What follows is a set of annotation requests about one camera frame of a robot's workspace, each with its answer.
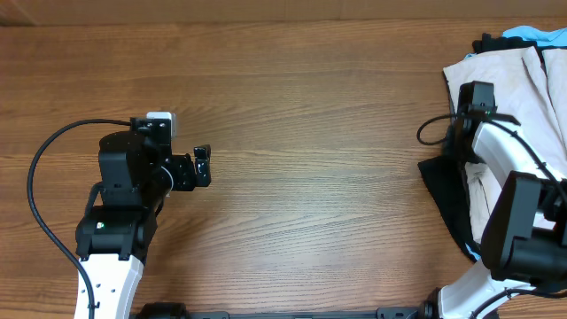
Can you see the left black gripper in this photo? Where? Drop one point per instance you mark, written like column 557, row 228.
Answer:
column 186, row 179

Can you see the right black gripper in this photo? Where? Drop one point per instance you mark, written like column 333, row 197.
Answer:
column 451, row 152

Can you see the beige shorts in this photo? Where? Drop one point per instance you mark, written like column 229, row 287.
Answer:
column 521, row 90

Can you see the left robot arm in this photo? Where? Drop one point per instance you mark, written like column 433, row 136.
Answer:
column 138, row 171

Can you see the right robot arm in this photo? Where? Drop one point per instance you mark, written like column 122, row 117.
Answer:
column 523, row 247

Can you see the black garment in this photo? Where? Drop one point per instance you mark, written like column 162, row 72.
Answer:
column 445, row 178

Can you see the light blue garment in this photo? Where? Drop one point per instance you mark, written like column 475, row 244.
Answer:
column 520, row 38

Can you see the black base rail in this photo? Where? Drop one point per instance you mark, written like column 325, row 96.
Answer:
column 180, row 311

